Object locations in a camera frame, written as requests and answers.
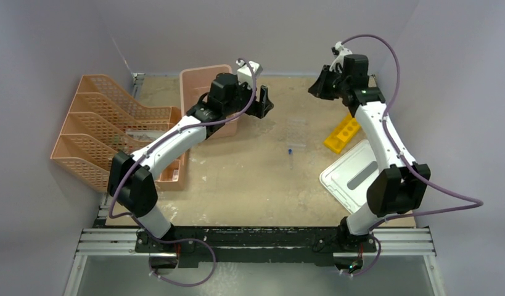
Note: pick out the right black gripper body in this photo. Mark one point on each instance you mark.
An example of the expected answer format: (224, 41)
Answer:
(332, 84)

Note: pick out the blue capped test tube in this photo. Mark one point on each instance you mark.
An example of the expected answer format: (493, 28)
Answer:
(291, 158)

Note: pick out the white plastic tray lid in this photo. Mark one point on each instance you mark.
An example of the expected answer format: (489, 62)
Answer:
(349, 177)

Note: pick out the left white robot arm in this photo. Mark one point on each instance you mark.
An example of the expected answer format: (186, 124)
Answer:
(132, 175)

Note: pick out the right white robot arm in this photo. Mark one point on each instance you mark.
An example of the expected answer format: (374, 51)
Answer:
(400, 185)

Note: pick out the yellow test tube rack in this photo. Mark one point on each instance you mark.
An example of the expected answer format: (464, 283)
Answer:
(342, 134)

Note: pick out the pink plastic bin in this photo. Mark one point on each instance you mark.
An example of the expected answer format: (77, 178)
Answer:
(196, 81)

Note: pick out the clear plastic tube rack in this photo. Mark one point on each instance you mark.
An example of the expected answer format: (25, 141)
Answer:
(296, 134)

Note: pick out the orange mesh file rack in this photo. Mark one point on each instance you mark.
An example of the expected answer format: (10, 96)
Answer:
(96, 125)

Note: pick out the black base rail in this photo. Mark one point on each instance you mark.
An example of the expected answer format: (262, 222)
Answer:
(320, 246)

